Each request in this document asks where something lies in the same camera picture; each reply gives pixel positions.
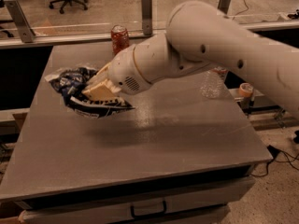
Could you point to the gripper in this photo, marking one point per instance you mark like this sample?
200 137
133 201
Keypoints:
123 69

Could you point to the blue Kettle chip bag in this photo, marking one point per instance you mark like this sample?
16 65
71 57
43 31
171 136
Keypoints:
94 103

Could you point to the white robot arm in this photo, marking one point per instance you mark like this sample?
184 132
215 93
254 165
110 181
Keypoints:
197 38

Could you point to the red soda can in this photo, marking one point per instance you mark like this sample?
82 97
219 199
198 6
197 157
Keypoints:
120 38

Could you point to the clear plastic water bottle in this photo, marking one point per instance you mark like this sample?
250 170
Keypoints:
213 82

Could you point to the middle metal bracket post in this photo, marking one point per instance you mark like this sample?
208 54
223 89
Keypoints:
146 11

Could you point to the metal bracket post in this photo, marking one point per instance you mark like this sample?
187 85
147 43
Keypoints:
146 11
26 34
224 5

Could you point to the left metal bracket post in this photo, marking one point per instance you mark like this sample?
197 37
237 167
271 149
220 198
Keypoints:
26 34

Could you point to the glass barrier rail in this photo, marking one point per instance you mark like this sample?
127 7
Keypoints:
57 40

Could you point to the right metal bracket post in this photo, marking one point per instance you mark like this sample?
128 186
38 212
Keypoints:
224 5

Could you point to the grey drawer with black handle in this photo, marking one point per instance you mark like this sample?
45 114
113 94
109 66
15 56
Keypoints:
200 204

